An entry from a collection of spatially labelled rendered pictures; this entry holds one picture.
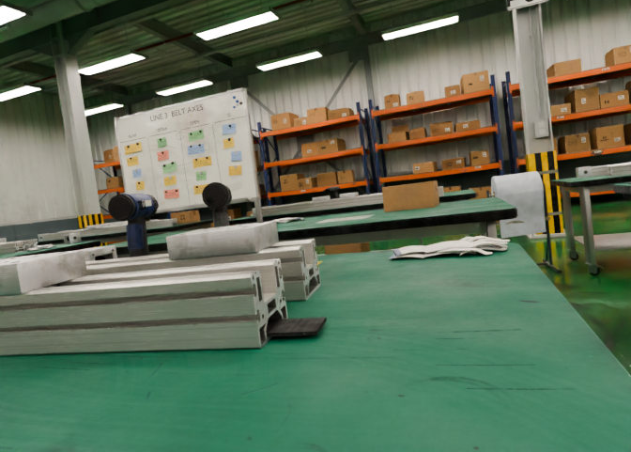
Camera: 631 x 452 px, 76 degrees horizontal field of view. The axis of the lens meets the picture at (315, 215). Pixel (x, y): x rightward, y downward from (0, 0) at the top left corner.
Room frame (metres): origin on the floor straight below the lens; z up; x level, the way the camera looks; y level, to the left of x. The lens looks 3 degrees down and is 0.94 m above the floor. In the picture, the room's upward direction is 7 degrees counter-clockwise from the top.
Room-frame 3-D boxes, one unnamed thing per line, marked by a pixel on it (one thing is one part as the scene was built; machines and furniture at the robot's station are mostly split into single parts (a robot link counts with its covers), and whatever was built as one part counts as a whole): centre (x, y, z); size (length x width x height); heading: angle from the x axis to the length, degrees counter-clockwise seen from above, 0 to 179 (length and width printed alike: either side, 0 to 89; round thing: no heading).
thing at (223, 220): (0.99, 0.23, 0.89); 0.20 x 0.08 x 0.22; 8
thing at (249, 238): (0.72, 0.16, 0.87); 0.16 x 0.11 x 0.07; 75
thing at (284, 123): (10.82, -0.24, 1.58); 2.83 x 0.98 x 3.15; 70
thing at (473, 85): (9.79, -3.06, 1.59); 2.83 x 0.98 x 3.17; 70
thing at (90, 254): (1.07, 0.62, 0.83); 0.11 x 0.10 x 0.10; 162
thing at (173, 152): (3.92, 1.17, 0.97); 1.50 x 0.50 x 1.95; 70
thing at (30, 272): (0.60, 0.45, 0.87); 0.16 x 0.11 x 0.07; 75
